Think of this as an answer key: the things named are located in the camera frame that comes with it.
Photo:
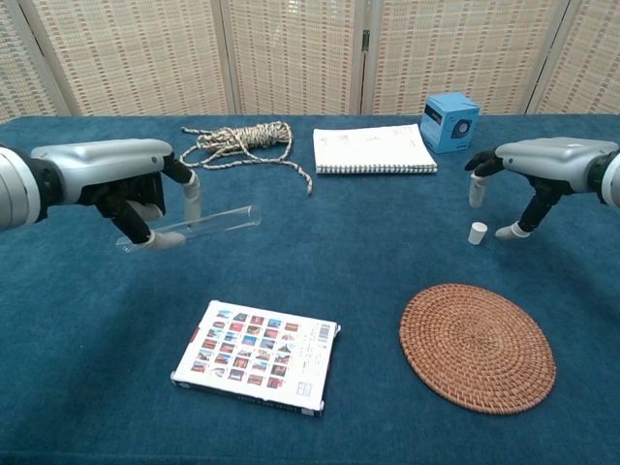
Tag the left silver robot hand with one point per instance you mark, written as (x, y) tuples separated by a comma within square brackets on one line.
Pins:
[(106, 162)]

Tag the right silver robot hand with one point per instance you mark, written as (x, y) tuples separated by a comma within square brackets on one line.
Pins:
[(557, 160)]

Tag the small white stopper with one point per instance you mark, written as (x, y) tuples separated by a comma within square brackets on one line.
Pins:
[(477, 233)]

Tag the clear glass test tube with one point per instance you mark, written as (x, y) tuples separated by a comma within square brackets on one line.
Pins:
[(227, 220)]

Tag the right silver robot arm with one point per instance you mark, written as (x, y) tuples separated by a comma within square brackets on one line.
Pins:
[(610, 179)]

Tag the blue cardboard box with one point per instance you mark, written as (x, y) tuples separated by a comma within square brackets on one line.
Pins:
[(448, 123)]

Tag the white spiral notebook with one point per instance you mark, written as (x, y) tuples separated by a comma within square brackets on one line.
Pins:
[(373, 150)]

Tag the round woven rattan coaster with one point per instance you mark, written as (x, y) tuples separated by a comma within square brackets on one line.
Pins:
[(477, 349)]

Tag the woven bamboo folding screen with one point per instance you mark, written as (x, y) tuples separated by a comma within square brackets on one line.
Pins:
[(300, 53)]

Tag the blue fleece table cover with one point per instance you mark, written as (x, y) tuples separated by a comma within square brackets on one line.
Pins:
[(339, 252)]

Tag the flat box with picture grid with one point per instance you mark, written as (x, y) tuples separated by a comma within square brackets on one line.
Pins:
[(257, 358)]

